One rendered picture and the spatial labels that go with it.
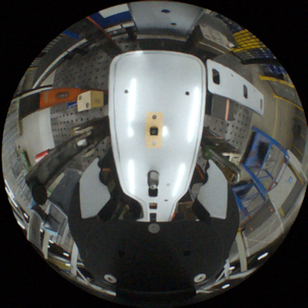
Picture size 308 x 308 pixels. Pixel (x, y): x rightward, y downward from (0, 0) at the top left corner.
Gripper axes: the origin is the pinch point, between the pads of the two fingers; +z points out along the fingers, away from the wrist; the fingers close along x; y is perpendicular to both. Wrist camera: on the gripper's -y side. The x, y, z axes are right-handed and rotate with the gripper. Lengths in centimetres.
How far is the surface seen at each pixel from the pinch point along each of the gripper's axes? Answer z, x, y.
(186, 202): 18.0, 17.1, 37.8
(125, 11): 3.7, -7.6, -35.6
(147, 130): 10.9, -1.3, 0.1
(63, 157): -1.0, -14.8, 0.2
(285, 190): -45, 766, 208
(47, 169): -5.0, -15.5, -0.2
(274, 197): 13, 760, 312
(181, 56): 11.3, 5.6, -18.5
